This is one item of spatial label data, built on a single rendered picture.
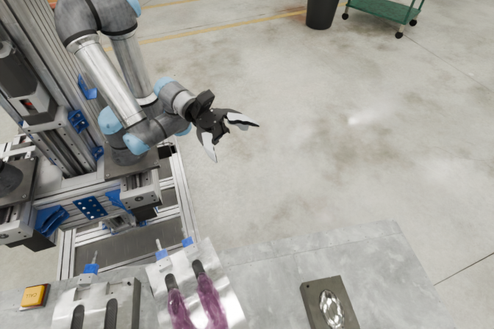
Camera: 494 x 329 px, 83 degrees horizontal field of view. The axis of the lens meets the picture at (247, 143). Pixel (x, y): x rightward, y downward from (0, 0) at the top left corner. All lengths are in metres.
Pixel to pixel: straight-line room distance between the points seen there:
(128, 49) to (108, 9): 0.14
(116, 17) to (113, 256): 1.48
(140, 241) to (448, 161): 2.62
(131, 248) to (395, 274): 1.48
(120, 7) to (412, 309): 1.42
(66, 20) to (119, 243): 1.47
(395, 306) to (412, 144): 1.97
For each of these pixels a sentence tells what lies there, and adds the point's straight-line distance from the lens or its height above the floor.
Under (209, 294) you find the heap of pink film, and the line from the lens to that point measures 1.09.
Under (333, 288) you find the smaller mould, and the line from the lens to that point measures 1.18.
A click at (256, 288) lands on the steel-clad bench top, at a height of 0.80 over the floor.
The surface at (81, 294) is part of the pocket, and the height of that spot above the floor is 0.86.
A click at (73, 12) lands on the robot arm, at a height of 1.65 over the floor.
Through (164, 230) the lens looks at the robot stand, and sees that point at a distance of 2.01.
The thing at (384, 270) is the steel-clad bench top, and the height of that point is 0.80.
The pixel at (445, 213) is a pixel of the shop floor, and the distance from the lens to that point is 2.70.
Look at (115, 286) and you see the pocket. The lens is 1.25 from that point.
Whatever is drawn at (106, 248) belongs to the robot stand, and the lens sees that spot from 2.09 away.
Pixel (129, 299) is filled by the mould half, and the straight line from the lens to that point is 1.18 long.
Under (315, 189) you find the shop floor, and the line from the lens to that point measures 2.40.
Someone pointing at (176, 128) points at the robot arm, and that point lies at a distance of 0.92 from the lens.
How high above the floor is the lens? 1.98
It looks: 49 degrees down
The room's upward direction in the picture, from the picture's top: straight up
